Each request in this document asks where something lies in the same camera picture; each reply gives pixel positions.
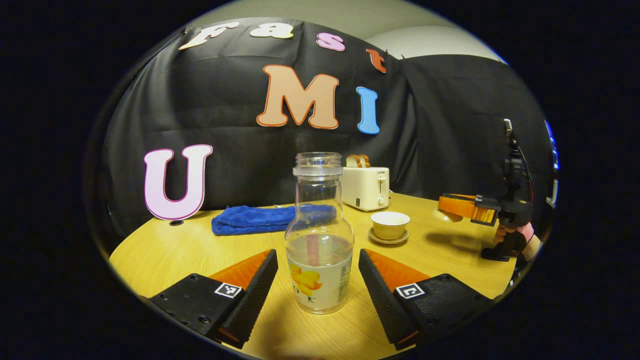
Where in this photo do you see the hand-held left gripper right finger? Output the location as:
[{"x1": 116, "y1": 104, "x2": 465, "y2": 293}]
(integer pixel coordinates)
[{"x1": 358, "y1": 248, "x2": 496, "y2": 352}]

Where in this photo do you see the cream ceramic teacup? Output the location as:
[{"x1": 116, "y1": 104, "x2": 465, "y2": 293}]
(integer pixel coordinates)
[{"x1": 370, "y1": 211, "x2": 411, "y2": 240}]

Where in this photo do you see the clear plastic water bottle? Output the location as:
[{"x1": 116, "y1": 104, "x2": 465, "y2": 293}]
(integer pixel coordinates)
[{"x1": 284, "y1": 152, "x2": 355, "y2": 315}]

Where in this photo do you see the cream toaster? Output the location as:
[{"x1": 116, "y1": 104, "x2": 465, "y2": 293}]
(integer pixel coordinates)
[{"x1": 341, "y1": 166, "x2": 390, "y2": 212}]

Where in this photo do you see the cream ceramic saucer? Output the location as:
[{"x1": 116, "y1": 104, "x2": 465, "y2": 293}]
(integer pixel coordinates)
[{"x1": 368, "y1": 228, "x2": 410, "y2": 245}]

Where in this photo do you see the black backdrop cloth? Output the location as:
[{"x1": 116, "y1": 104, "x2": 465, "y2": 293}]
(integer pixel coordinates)
[{"x1": 97, "y1": 17, "x2": 556, "y2": 236}]

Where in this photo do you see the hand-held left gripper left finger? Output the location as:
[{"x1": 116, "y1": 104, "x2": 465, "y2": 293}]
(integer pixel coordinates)
[{"x1": 142, "y1": 249, "x2": 279, "y2": 350}]

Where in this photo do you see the blue towel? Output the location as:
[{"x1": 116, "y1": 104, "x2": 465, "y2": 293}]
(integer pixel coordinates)
[{"x1": 211, "y1": 204, "x2": 338, "y2": 236}]

